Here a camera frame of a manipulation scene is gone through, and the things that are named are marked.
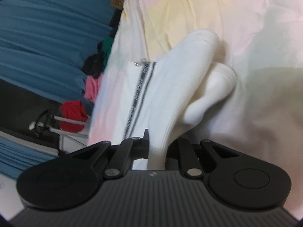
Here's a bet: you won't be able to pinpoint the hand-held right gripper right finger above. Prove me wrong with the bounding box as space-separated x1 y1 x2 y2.
166 138 240 178

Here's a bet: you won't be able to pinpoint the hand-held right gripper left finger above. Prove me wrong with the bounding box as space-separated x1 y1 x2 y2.
69 129 150 178

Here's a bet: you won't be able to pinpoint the white jacket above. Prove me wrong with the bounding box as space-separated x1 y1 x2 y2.
123 28 237 171

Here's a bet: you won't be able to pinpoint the black clothes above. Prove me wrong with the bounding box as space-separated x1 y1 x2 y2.
82 51 106 79

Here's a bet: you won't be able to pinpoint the pink cloth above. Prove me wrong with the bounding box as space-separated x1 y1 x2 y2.
84 75 104 103

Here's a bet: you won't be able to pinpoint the red cloth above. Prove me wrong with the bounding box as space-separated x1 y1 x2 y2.
60 100 90 133

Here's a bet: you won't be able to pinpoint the silver tripod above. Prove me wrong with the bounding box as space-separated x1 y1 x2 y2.
29 109 91 139

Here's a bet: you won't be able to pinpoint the green cloth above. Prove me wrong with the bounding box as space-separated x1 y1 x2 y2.
101 37 115 60

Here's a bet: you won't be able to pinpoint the blue curtain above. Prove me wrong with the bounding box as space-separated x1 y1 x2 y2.
0 0 125 98
0 136 59 183

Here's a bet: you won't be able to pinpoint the pastel bed sheet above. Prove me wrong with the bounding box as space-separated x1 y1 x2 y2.
87 0 303 219

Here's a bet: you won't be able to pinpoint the dark window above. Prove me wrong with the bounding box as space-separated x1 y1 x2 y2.
0 79 93 145

